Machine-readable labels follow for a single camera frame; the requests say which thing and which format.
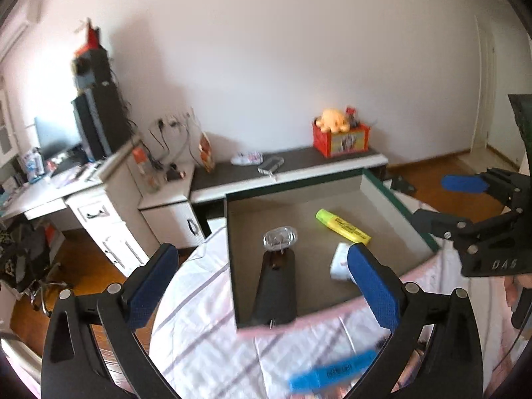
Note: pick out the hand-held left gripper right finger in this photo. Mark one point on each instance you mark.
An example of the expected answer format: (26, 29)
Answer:
(374, 286)

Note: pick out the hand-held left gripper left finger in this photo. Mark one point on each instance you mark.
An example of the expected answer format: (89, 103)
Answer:
(149, 284)

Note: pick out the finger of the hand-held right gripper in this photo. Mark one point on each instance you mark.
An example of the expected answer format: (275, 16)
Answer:
(436, 222)
(461, 183)

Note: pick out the blue plastic case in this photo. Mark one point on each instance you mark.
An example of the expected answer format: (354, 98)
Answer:
(328, 376)

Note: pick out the pink box with green rim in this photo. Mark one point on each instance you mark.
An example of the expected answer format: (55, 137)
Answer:
(257, 216)

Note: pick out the person's right hand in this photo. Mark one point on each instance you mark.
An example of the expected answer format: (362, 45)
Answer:
(509, 293)

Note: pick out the small white packet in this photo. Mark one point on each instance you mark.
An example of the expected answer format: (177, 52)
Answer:
(340, 262)

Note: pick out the yellow highlighter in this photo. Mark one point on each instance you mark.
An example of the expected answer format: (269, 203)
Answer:
(341, 227)

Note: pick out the small white cabinet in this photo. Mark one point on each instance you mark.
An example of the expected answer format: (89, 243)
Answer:
(170, 216)

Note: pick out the striped white quilt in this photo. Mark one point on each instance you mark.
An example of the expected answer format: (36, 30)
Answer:
(208, 341)

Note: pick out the white door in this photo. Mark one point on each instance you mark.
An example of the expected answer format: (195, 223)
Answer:
(485, 91)

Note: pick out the black stapler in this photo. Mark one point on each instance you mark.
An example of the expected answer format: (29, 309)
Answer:
(276, 291)

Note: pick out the clear round plastic object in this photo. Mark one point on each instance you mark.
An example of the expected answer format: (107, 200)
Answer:
(279, 237)

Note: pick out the small black device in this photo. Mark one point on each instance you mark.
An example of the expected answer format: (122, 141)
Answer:
(174, 173)

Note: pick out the red printed crate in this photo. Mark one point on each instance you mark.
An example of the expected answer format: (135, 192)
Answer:
(345, 143)

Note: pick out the orange cap bottle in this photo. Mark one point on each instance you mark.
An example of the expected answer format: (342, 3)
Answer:
(143, 162)

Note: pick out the small red toy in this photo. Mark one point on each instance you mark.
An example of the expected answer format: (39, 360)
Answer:
(353, 117)

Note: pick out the office chair with clothes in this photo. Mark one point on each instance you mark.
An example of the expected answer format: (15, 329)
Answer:
(25, 253)

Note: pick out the white desk with drawers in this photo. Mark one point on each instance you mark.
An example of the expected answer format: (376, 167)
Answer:
(45, 203)

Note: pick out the orange snack bag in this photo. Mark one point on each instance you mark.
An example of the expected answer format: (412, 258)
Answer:
(206, 153)

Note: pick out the yellow plush octopus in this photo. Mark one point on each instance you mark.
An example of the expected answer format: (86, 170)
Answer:
(332, 119)

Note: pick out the low black-top cabinet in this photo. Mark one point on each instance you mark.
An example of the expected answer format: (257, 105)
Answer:
(299, 162)

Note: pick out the patterned pouch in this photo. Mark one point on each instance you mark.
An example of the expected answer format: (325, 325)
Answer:
(247, 158)

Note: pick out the clear plastic box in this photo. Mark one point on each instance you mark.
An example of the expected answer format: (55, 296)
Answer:
(270, 165)

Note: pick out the black computer tower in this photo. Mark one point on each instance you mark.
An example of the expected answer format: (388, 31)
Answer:
(102, 120)

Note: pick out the black computer monitor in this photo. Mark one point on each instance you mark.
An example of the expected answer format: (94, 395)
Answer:
(56, 137)

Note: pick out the white glass-door cabinet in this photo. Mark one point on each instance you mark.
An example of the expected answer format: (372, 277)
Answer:
(6, 129)

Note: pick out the stack of dark boxes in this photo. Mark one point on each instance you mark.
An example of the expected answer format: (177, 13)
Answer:
(91, 62)

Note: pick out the white air conditioner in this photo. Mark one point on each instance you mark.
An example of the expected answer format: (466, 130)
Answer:
(29, 18)

